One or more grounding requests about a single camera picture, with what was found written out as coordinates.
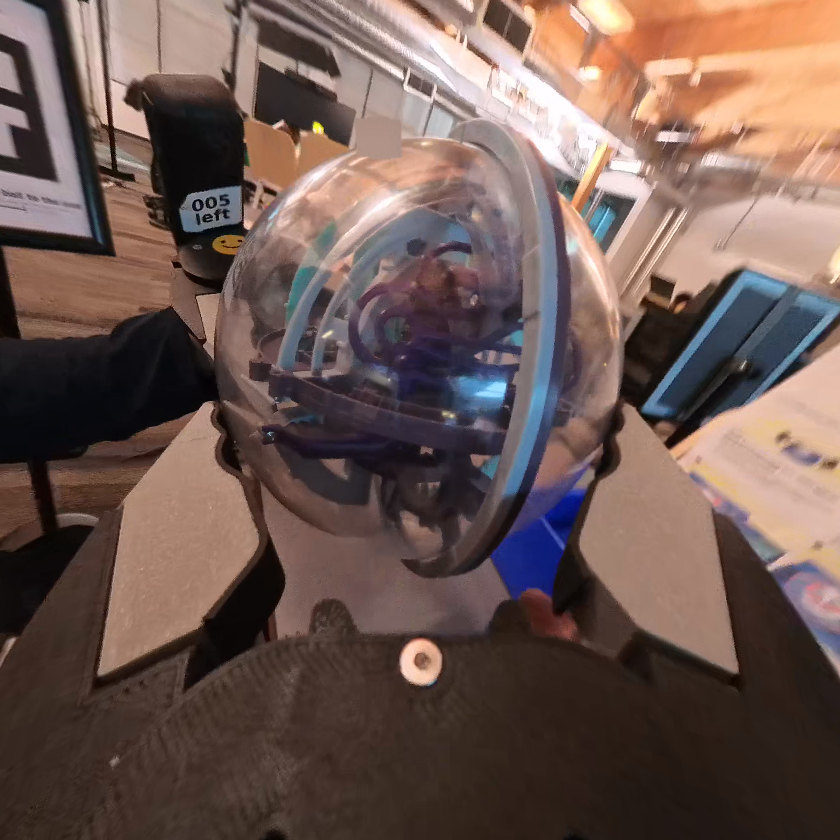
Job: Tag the black monitor screen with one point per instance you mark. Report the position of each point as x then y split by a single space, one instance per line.
295 98

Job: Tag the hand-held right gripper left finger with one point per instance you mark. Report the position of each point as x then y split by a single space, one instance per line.
177 551

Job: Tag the black framed sign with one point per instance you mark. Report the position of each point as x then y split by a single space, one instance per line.
39 131

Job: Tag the yellow bordered printed sheet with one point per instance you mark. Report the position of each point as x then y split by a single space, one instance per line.
768 459

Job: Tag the blue plastic bin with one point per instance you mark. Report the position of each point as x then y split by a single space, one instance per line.
531 551

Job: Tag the cardboard box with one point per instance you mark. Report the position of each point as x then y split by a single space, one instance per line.
269 154
321 154

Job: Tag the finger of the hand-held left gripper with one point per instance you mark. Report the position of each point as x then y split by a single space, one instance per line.
207 315

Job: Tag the clear plastic maze ball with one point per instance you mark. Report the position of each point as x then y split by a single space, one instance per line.
420 354

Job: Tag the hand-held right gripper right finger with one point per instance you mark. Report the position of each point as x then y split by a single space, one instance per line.
656 558

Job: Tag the black sign stand post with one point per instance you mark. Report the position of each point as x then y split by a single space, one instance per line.
40 485

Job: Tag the person's left forearm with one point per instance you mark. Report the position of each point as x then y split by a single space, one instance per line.
79 387

